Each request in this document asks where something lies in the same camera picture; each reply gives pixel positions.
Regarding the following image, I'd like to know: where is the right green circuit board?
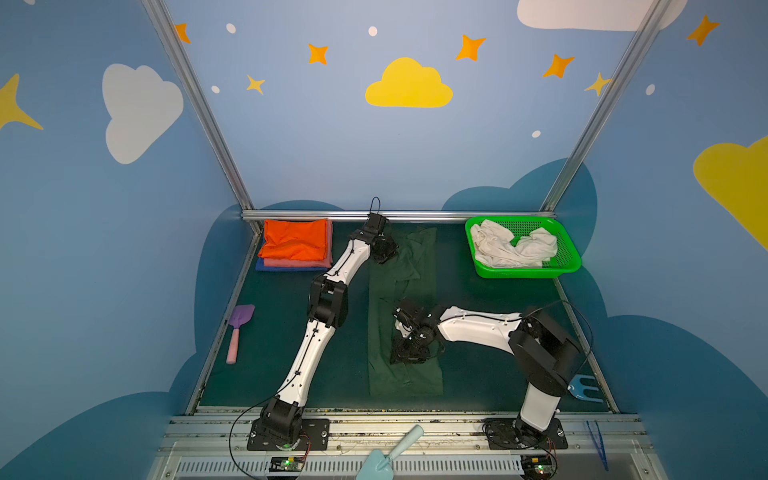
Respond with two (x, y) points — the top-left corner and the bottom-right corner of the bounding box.
(521, 456), (556, 480)

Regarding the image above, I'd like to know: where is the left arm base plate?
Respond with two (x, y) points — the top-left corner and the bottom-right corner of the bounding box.
(246, 418), (330, 451)

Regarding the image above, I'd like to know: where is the aluminium floor rail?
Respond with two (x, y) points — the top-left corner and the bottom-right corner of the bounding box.
(184, 233), (261, 416)
(554, 279), (620, 413)

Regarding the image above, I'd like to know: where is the pink folded t shirt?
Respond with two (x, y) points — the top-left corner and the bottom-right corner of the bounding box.
(262, 220), (335, 270)

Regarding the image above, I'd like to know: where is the aluminium right floor rail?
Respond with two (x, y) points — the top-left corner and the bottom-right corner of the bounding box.
(554, 279), (620, 413)

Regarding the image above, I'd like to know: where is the aluminium right frame post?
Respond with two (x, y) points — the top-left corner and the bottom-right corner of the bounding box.
(539, 0), (673, 215)

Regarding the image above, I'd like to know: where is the green circuit board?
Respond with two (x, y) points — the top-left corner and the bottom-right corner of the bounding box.
(521, 456), (556, 480)
(269, 457), (305, 473)

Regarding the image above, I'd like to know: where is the blue folded t shirt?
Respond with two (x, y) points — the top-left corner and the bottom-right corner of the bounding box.
(254, 258), (328, 273)

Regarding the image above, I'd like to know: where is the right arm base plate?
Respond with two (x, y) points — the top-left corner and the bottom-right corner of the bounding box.
(482, 417), (568, 450)

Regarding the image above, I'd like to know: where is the wooden handled blue tool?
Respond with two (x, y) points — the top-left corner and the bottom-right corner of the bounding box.
(568, 374), (604, 403)

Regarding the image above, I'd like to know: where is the aluminium left frame post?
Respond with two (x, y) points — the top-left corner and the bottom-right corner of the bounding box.
(141, 0), (253, 210)

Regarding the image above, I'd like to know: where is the aluminium back frame rail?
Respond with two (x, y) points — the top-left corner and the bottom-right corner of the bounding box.
(241, 209), (556, 223)

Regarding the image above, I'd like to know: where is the teal toy trowel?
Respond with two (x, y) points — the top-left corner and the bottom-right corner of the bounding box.
(356, 425), (424, 480)

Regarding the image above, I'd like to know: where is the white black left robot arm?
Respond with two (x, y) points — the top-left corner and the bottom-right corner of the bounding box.
(251, 213), (397, 449)

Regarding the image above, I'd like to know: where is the dark green t shirt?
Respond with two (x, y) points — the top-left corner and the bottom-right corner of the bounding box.
(368, 227), (443, 398)

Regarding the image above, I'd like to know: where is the purple toy shovel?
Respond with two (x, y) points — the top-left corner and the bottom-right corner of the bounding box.
(226, 304), (255, 365)

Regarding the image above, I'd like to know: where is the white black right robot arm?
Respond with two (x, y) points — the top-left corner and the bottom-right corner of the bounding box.
(390, 299), (587, 449)

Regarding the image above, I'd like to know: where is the white t shirt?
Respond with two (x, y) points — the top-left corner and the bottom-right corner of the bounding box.
(470, 220), (558, 269)

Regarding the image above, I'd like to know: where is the aluminium frame post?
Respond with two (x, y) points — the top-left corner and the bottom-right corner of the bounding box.
(141, 0), (253, 210)
(539, 0), (673, 215)

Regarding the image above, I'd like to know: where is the aluminium left floor rail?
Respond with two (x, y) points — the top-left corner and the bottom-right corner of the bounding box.
(184, 233), (261, 416)

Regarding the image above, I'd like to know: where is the left green circuit board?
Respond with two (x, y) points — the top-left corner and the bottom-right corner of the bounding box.
(269, 457), (305, 473)

